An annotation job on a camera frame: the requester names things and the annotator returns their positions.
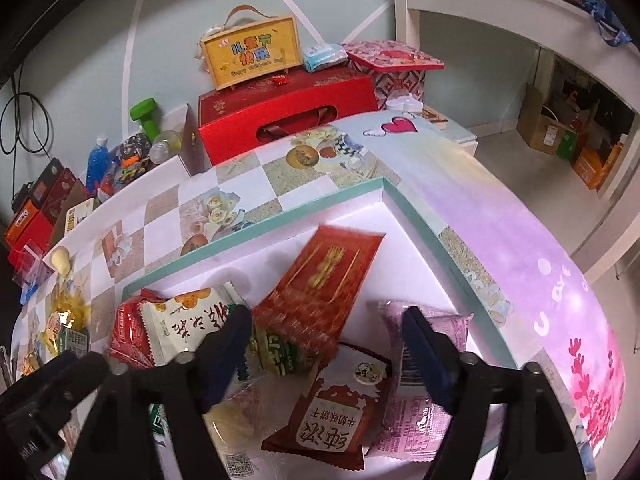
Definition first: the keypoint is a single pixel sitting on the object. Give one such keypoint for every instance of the clear yellow candy bag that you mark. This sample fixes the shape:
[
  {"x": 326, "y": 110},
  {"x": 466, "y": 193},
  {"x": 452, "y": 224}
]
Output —
[{"x": 62, "y": 315}]

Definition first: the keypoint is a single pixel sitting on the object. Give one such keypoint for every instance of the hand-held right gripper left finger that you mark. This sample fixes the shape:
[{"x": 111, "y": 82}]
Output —
[{"x": 227, "y": 360}]

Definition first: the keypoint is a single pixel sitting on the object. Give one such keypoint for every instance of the dark red box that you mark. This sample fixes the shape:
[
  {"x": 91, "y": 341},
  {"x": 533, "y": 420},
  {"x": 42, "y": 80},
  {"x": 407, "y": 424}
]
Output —
[{"x": 52, "y": 187}]

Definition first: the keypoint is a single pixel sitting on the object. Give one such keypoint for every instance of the cream pudding toy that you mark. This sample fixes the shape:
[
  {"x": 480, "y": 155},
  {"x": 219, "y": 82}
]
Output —
[{"x": 60, "y": 259}]

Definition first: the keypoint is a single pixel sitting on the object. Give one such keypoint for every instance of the green carton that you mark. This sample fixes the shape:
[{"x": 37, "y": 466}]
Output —
[{"x": 72, "y": 342}]

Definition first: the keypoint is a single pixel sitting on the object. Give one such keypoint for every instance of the white plastic lid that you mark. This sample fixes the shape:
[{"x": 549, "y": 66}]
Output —
[{"x": 405, "y": 103}]

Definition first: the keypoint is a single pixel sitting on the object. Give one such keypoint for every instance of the white box teal rim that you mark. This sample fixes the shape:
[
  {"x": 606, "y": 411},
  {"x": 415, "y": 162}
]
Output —
[{"x": 350, "y": 220}]

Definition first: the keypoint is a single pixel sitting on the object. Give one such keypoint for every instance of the clear acrylic box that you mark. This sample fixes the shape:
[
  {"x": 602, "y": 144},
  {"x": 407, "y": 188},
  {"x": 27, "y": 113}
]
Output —
[{"x": 35, "y": 270}]

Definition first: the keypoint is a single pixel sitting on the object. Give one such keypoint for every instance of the brown paper card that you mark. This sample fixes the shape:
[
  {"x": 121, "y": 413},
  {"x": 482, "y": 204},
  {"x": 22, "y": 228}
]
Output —
[{"x": 192, "y": 145}]

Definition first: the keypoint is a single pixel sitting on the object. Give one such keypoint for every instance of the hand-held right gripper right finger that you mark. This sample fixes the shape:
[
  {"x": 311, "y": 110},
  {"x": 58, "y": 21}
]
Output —
[{"x": 425, "y": 360}]

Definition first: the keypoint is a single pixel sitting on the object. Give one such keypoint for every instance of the glass jar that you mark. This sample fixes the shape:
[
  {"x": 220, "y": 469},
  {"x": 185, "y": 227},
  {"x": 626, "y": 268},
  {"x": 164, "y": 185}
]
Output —
[{"x": 167, "y": 144}]

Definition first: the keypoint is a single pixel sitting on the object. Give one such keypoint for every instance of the blue bottle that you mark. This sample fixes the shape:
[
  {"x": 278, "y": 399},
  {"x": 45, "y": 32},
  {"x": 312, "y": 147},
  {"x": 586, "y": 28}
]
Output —
[{"x": 97, "y": 160}]

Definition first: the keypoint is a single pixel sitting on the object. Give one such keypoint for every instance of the green white snack packet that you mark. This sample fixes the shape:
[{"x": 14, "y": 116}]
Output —
[{"x": 280, "y": 357}]

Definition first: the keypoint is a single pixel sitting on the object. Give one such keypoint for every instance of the white snack packet orange print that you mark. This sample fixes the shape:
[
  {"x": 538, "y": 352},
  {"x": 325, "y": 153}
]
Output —
[{"x": 190, "y": 325}]

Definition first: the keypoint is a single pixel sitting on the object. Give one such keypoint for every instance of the orange box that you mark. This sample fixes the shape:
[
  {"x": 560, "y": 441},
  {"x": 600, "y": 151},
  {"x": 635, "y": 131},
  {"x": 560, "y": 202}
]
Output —
[{"x": 21, "y": 222}]

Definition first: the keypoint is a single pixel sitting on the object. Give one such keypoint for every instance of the large red gift box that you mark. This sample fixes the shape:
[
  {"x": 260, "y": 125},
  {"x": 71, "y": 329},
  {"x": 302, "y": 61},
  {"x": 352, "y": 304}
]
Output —
[{"x": 240, "y": 110}]

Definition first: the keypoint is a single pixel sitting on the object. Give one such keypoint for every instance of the brown cardboard box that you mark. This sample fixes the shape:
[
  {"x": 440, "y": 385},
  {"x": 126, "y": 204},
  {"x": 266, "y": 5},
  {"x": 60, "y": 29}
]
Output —
[{"x": 545, "y": 125}]

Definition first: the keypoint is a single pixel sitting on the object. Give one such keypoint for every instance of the light blue wipes pack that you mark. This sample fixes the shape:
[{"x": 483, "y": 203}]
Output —
[{"x": 325, "y": 56}]

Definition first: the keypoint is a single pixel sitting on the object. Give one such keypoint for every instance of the red snack packet gold print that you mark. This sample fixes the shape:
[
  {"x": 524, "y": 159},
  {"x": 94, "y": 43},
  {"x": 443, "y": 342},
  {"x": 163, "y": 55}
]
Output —
[{"x": 325, "y": 280}]

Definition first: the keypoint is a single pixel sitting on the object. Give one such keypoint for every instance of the yellow biscuit packet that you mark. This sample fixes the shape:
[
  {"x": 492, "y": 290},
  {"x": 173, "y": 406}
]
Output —
[{"x": 240, "y": 420}]

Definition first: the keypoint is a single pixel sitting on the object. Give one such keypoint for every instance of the pink patterned box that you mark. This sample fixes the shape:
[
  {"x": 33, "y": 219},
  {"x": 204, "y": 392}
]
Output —
[{"x": 390, "y": 60}]

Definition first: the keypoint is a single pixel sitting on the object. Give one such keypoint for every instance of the pink snack packet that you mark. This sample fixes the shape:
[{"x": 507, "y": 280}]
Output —
[{"x": 400, "y": 425}]

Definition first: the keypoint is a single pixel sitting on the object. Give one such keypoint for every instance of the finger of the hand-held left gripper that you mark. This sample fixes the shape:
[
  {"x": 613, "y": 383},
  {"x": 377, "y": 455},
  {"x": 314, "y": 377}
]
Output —
[{"x": 65, "y": 382}]

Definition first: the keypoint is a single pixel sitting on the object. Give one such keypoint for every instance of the green dumbbell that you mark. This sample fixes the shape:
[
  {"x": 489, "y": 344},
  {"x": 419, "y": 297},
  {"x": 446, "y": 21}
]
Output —
[{"x": 145, "y": 112}]

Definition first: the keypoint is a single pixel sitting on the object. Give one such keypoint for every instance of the red white biscuit packet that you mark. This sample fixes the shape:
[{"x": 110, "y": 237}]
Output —
[{"x": 325, "y": 420}]

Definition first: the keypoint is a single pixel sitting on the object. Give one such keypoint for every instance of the orange carton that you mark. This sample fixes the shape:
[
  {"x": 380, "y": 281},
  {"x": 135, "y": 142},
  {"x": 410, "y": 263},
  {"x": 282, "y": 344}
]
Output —
[{"x": 595, "y": 167}]

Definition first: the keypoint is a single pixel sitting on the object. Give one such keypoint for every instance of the cream printed small box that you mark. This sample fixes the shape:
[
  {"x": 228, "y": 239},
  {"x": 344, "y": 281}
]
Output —
[{"x": 80, "y": 215}]

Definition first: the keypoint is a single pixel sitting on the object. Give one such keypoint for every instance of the small red snack packet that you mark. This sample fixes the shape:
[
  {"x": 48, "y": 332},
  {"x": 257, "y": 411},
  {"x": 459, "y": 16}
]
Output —
[{"x": 125, "y": 332}]

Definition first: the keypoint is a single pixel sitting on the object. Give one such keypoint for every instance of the white shelf unit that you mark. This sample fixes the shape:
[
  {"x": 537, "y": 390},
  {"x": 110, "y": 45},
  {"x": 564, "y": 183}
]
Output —
[{"x": 405, "y": 10}]

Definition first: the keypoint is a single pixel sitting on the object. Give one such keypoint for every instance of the dark patterned pouch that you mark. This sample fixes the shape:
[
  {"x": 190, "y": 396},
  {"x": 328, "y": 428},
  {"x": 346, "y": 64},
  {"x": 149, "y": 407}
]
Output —
[{"x": 129, "y": 160}]

